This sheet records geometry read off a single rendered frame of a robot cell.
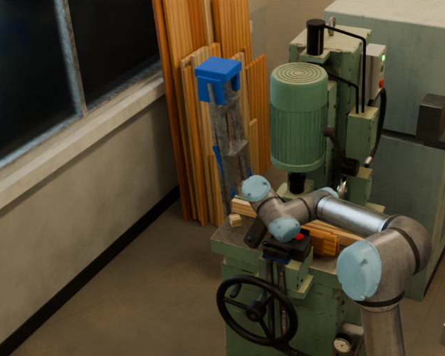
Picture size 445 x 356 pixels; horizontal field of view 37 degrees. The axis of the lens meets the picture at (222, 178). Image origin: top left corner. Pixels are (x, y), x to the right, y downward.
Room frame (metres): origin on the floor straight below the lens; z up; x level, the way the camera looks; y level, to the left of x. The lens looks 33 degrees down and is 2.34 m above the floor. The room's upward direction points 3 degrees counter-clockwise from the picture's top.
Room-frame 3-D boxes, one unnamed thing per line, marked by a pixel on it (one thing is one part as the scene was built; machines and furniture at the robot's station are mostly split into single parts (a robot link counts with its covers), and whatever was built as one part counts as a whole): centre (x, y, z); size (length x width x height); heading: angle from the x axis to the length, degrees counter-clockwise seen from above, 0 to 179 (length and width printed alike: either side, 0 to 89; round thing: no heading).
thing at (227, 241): (1.74, -0.23, 0.87); 0.61 x 0.30 x 0.06; 61
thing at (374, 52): (2.06, -0.53, 1.40); 0.10 x 0.06 x 0.16; 151
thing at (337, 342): (1.54, -0.38, 0.65); 0.06 x 0.04 x 0.08; 61
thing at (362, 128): (1.96, -0.49, 1.22); 0.09 x 0.08 x 0.15; 151
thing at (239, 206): (1.85, -0.30, 0.92); 0.60 x 0.02 x 0.05; 61
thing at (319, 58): (1.97, -0.32, 1.53); 0.08 x 0.08 x 0.17; 61
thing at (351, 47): (2.11, -0.39, 1.16); 0.22 x 0.22 x 0.72; 61
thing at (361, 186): (1.94, -0.48, 1.02); 0.09 x 0.07 x 0.12; 61
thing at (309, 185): (1.87, -0.26, 1.03); 0.14 x 0.07 x 0.09; 151
